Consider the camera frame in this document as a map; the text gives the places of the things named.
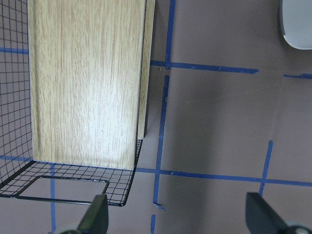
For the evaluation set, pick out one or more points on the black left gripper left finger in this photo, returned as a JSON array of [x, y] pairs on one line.
[[96, 219]]

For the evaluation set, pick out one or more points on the white toaster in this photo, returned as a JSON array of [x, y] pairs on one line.
[[296, 23]]

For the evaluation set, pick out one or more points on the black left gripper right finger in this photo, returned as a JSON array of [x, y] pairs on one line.
[[261, 218]]

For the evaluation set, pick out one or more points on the black wire rack shelf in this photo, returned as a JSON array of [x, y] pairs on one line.
[[73, 94]]

